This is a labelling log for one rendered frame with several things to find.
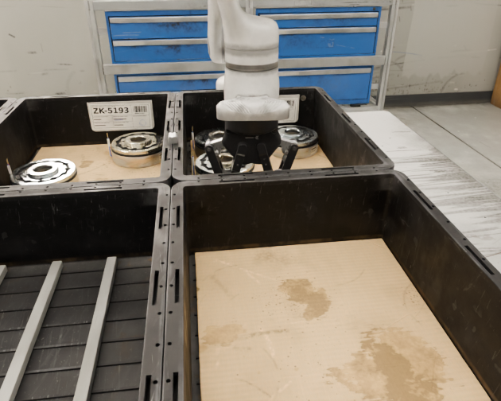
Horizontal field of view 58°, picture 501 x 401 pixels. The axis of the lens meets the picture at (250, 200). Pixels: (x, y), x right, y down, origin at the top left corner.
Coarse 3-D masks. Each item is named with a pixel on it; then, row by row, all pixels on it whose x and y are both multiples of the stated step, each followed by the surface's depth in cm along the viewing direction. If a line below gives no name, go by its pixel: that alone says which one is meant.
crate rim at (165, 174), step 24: (48, 96) 87; (72, 96) 87; (96, 96) 88; (120, 96) 88; (144, 96) 89; (168, 96) 87; (0, 120) 76; (168, 120) 76; (168, 144) 67; (168, 168) 60
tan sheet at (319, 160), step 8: (320, 152) 89; (272, 160) 86; (280, 160) 86; (296, 160) 86; (304, 160) 86; (312, 160) 86; (320, 160) 86; (328, 160) 86; (256, 168) 83; (296, 168) 83; (304, 168) 83
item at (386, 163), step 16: (176, 96) 87; (320, 96) 89; (176, 112) 79; (336, 112) 80; (176, 128) 72; (352, 128) 72; (176, 144) 67; (368, 144) 67; (176, 160) 62; (384, 160) 62; (176, 176) 58; (192, 176) 58; (208, 176) 58; (224, 176) 58; (240, 176) 58; (256, 176) 58
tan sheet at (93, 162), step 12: (36, 156) 87; (48, 156) 87; (60, 156) 87; (72, 156) 87; (84, 156) 87; (96, 156) 87; (108, 156) 87; (84, 168) 83; (96, 168) 83; (108, 168) 83; (120, 168) 83; (132, 168) 83; (144, 168) 83; (156, 168) 83; (84, 180) 78; (96, 180) 78
